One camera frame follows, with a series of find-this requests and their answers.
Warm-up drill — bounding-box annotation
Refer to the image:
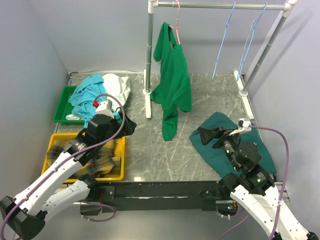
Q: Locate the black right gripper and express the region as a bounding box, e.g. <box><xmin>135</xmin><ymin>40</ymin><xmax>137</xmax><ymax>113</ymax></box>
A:
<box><xmin>197</xmin><ymin>124</ymin><xmax>241</xmax><ymax>170</ymax></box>

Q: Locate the light blue t shirt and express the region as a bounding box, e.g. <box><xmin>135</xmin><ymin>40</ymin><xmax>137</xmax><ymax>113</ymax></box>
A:
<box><xmin>68</xmin><ymin>73</ymin><xmax>107</xmax><ymax>128</ymax></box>

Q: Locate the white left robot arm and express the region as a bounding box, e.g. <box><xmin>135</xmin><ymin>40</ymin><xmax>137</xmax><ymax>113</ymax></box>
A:
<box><xmin>0</xmin><ymin>114</ymin><xmax>137</xmax><ymax>240</ymax></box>

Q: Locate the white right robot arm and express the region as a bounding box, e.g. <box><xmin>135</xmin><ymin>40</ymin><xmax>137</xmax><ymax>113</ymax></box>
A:
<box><xmin>197</xmin><ymin>120</ymin><xmax>318</xmax><ymax>240</ymax></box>

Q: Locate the white shirt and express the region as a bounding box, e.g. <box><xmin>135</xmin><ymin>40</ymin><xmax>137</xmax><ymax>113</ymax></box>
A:
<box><xmin>65</xmin><ymin>73</ymin><xmax>131</xmax><ymax>120</ymax></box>

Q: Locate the green t shirt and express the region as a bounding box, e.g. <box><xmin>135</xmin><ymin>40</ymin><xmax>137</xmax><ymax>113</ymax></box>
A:
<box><xmin>150</xmin><ymin>22</ymin><xmax>192</xmax><ymax>141</ymax></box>

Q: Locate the yellow plastic bin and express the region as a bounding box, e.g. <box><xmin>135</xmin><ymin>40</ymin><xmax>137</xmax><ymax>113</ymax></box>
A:
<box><xmin>41</xmin><ymin>132</ymin><xmax>126</xmax><ymax>184</ymax></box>

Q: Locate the dark teal garment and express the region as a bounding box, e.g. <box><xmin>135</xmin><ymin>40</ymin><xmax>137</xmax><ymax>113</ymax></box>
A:
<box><xmin>189</xmin><ymin>112</ymin><xmax>276</xmax><ymax>178</ymax></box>

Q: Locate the yellow plaid cloth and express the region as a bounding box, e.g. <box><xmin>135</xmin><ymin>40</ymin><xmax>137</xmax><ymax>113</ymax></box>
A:
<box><xmin>46</xmin><ymin>140</ymin><xmax>121</xmax><ymax>179</ymax></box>

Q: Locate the green plastic tray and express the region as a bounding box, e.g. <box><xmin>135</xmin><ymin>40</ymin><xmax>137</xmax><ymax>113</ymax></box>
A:
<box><xmin>53</xmin><ymin>85</ymin><xmax>85</xmax><ymax>126</ymax></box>

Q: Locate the grey white clothes rack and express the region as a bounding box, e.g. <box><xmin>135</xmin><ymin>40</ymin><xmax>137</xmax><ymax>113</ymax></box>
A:
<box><xmin>142</xmin><ymin>0</ymin><xmax>297</xmax><ymax>120</ymax></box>

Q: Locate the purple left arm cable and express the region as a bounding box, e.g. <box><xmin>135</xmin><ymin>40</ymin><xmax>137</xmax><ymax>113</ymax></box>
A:
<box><xmin>0</xmin><ymin>93</ymin><xmax>126</xmax><ymax>236</ymax></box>

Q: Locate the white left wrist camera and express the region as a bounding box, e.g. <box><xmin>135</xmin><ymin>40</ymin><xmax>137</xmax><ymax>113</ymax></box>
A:
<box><xmin>95</xmin><ymin>99</ymin><xmax>116</xmax><ymax>119</ymax></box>

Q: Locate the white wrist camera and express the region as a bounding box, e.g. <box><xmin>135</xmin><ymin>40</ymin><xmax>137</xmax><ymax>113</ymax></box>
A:
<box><xmin>229</xmin><ymin>118</ymin><xmax>252</xmax><ymax>136</ymax></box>
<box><xmin>95</xmin><ymin>99</ymin><xmax>116</xmax><ymax>119</ymax></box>

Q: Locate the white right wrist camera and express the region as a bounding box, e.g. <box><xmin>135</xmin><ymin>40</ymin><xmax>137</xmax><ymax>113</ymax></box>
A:
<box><xmin>229</xmin><ymin>118</ymin><xmax>252</xmax><ymax>136</ymax></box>

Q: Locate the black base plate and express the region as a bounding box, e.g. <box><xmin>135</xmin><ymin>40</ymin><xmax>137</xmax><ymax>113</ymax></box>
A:
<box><xmin>84</xmin><ymin>181</ymin><xmax>233</xmax><ymax>212</ymax></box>

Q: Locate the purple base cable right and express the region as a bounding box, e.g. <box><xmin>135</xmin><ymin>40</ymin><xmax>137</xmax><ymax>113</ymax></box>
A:
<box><xmin>219</xmin><ymin>208</ymin><xmax>251</xmax><ymax>240</ymax></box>

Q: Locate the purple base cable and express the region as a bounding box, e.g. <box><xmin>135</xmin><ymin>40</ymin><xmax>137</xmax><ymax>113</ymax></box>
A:
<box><xmin>219</xmin><ymin>208</ymin><xmax>251</xmax><ymax>240</ymax></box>
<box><xmin>79</xmin><ymin>202</ymin><xmax>118</xmax><ymax>223</ymax></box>

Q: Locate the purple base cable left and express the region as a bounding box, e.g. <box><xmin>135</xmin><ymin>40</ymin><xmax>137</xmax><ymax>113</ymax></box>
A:
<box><xmin>79</xmin><ymin>202</ymin><xmax>118</xmax><ymax>223</ymax></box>

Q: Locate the pink wire hanger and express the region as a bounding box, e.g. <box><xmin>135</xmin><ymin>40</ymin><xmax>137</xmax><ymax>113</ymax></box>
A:
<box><xmin>169</xmin><ymin>0</ymin><xmax>181</xmax><ymax>45</ymax></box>

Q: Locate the blue wire hanger right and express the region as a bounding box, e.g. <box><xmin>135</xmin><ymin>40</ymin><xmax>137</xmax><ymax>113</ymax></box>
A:
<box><xmin>236</xmin><ymin>2</ymin><xmax>268</xmax><ymax>82</ymax></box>

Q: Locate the blue wire hanger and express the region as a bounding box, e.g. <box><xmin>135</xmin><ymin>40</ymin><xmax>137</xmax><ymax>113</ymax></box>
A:
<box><xmin>236</xmin><ymin>2</ymin><xmax>268</xmax><ymax>82</ymax></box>
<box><xmin>212</xmin><ymin>1</ymin><xmax>236</xmax><ymax>80</ymax></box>

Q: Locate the blue wire hanger left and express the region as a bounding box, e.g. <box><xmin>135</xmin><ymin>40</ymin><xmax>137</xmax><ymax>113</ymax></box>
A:
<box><xmin>212</xmin><ymin>1</ymin><xmax>236</xmax><ymax>80</ymax></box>

